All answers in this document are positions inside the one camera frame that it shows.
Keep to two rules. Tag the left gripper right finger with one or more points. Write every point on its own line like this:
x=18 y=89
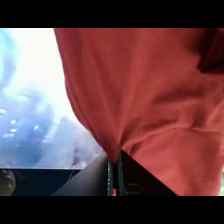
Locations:
x=140 y=183

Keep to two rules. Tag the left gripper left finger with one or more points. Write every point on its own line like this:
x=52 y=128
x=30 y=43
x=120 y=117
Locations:
x=91 y=181

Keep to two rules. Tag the red garment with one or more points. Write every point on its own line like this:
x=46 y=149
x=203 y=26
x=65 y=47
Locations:
x=150 y=93

